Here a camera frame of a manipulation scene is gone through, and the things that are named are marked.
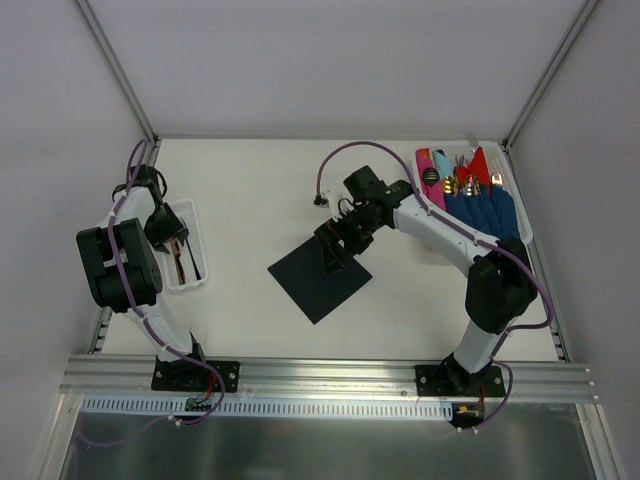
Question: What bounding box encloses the dark purple fork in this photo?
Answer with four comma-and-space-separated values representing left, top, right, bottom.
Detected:
182, 229, 204, 281

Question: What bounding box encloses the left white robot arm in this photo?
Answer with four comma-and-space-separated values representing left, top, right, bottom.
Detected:
76, 166, 209, 390

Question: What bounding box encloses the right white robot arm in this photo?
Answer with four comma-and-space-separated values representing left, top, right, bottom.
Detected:
314, 166, 538, 396

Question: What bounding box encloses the pink rolled napkin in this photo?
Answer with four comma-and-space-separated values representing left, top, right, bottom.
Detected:
415, 148, 446, 211

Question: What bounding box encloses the cyan rolled napkin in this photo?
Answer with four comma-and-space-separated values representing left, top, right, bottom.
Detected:
432, 149, 454, 181

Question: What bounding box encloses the red rolled napkin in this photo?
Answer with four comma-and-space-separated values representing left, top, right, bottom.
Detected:
454, 147, 492, 187

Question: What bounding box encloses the small white utensil tray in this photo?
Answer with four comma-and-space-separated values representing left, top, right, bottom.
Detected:
158, 199, 209, 292

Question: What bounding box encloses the large white basket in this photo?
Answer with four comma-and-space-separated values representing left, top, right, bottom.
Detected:
412, 141, 533, 244

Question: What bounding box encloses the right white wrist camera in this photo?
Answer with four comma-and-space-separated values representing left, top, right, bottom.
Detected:
313, 190, 351, 220

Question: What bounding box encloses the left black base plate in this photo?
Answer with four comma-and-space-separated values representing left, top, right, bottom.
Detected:
151, 360, 241, 393

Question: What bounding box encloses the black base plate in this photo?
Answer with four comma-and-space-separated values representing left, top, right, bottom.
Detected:
151, 360, 241, 393
414, 364, 506, 398

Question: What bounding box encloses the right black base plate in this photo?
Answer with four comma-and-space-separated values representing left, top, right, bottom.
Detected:
414, 364, 506, 398

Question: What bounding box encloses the aluminium mounting rail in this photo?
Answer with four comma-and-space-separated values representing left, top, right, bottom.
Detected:
59, 355, 601, 404

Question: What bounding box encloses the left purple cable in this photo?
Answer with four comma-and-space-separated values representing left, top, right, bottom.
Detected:
107, 138, 226, 427

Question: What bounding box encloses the purple cable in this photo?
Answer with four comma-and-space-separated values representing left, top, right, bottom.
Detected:
317, 140, 554, 435
107, 138, 226, 427

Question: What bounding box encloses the white slotted cable duct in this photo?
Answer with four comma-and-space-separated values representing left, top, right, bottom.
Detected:
81, 395, 453, 421

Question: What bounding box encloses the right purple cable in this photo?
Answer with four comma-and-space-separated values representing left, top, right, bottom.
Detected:
317, 140, 554, 435

